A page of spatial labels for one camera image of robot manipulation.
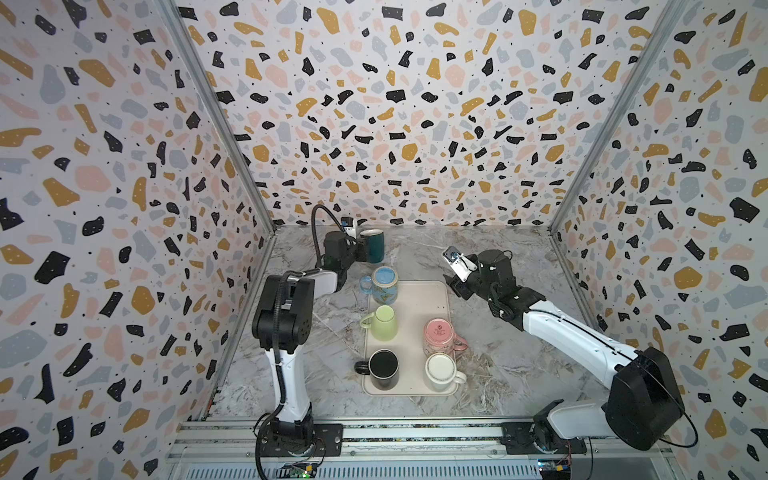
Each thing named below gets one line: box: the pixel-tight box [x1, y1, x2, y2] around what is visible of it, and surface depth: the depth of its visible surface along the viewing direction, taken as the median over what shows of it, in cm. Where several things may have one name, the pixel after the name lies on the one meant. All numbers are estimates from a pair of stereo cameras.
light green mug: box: [360, 304, 398, 342], surface depth 88 cm
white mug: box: [425, 352, 467, 393], surface depth 80 cm
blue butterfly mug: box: [359, 265, 399, 305], surface depth 94 cm
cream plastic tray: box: [354, 266, 468, 396], surface depth 85 cm
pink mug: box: [423, 318, 468, 359], surface depth 83 cm
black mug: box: [354, 349, 400, 391], surface depth 80 cm
